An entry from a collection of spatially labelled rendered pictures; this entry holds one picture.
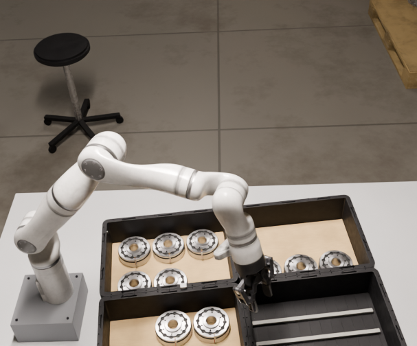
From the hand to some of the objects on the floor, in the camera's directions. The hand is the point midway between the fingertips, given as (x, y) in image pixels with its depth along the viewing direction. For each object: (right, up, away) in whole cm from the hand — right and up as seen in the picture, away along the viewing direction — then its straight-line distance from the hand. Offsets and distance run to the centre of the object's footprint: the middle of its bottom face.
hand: (260, 298), depth 149 cm
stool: (-92, +59, +228) cm, 253 cm away
